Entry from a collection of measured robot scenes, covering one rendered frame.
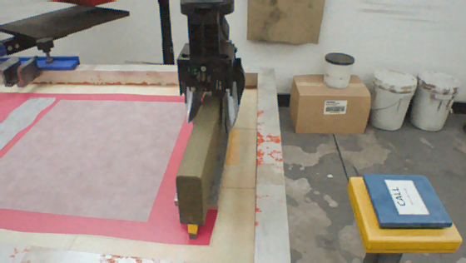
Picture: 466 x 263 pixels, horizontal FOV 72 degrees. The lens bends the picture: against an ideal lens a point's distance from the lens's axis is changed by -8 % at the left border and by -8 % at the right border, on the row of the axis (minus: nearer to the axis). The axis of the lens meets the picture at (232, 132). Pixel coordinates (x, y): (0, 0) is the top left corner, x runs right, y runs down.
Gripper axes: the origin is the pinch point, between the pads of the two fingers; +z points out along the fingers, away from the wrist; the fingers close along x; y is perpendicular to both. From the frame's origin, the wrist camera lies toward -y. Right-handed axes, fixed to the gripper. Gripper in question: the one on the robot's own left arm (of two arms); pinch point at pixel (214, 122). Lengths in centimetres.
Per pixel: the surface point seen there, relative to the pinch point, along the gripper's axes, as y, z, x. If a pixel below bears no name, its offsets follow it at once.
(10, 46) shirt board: -70, 11, -89
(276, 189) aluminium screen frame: 14.7, 0.7, 9.7
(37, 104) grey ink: -12.8, 4.5, -40.7
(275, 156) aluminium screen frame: 7.3, 0.9, 9.9
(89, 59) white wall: -198, 68, -124
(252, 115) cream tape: -11.2, 5.1, 6.3
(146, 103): -14.9, 5.0, -16.1
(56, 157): 5.4, 4.5, -26.6
